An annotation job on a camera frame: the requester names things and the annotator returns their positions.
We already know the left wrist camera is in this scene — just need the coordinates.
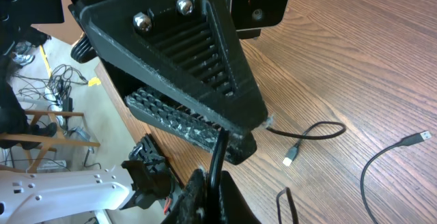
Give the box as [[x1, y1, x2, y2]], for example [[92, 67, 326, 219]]
[[226, 0, 288, 40]]

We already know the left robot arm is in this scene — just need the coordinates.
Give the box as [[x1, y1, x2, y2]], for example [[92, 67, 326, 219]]
[[1, 0, 268, 223]]

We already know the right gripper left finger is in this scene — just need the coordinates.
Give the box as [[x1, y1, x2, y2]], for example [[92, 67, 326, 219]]
[[162, 169, 207, 224]]

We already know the wooden chair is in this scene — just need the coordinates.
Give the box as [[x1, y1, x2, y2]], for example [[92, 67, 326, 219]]
[[0, 109, 102, 173]]

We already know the black USB cable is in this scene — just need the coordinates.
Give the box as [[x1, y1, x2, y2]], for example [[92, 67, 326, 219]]
[[206, 121, 348, 197], [275, 130, 432, 224]]

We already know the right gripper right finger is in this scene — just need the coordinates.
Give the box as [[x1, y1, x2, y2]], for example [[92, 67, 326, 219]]
[[218, 171, 261, 224]]

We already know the floor cable clutter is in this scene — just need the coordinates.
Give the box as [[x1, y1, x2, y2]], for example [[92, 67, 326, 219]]
[[12, 64, 89, 110]]

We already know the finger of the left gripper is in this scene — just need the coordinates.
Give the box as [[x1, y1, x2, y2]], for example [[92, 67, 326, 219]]
[[124, 87, 257, 165], [78, 0, 268, 134]]

